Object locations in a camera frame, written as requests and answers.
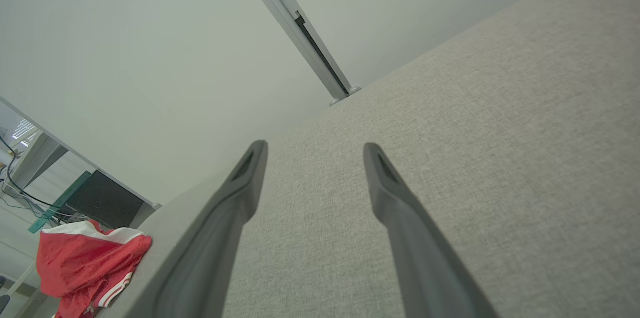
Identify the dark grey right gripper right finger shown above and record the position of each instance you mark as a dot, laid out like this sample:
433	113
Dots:
425	268

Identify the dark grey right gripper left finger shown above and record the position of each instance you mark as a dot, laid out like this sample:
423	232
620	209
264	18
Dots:
210	258

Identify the red Bulls 23 jersey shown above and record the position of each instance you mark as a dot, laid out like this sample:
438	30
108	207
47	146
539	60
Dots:
112	293

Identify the red shorts with white stripes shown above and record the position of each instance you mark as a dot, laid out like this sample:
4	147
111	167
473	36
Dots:
85	258

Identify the black computer tower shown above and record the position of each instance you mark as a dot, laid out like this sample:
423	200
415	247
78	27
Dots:
105	200

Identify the green board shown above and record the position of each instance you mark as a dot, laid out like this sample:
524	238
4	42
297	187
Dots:
60	203

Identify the grey metal desk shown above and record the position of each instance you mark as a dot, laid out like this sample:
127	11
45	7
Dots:
35	157

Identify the grey rounded post foot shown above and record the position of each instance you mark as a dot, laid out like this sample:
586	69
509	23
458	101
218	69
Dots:
334	102
355	90

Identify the grey slotted partition post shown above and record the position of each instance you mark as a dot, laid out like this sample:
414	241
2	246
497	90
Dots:
295	22

